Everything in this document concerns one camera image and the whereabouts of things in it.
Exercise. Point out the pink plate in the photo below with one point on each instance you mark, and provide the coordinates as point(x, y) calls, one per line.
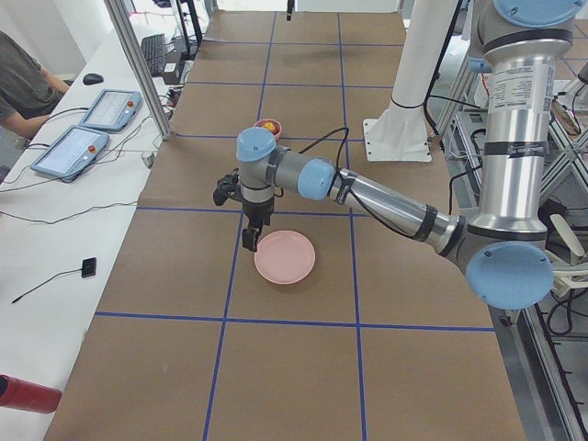
point(284, 257)

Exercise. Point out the upper blue teach pendant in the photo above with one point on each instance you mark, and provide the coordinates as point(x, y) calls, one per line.
point(112, 110)

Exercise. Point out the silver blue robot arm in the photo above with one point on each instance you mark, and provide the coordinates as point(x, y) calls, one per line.
point(501, 248)

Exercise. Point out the seated person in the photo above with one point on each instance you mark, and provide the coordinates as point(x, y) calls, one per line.
point(29, 92)

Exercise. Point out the brown paper table mat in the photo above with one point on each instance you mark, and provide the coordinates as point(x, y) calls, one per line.
point(381, 341)

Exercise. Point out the black keyboard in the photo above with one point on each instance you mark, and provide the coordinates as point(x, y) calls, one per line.
point(153, 51)

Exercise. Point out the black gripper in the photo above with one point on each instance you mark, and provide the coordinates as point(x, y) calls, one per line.
point(257, 212)

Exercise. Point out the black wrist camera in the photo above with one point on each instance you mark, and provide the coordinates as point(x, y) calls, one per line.
point(226, 188)

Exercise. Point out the blue teach pendant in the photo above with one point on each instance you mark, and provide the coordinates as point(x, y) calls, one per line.
point(112, 110)
point(72, 153)

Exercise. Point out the black computer mouse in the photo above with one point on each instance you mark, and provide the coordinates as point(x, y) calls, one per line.
point(93, 79)

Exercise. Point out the pink bowl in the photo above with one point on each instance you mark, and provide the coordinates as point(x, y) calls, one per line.
point(258, 124)

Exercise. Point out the red bottle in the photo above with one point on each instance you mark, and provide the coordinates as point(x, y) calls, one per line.
point(19, 394)

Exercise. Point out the aluminium frame post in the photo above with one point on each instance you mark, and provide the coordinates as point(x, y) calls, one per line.
point(132, 50)

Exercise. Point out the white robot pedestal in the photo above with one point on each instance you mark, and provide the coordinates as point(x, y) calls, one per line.
point(400, 134)

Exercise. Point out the lower blue teach pendant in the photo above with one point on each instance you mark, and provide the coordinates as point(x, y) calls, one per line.
point(72, 153)

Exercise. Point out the small black pad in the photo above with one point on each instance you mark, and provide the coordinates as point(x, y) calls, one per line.
point(88, 268)

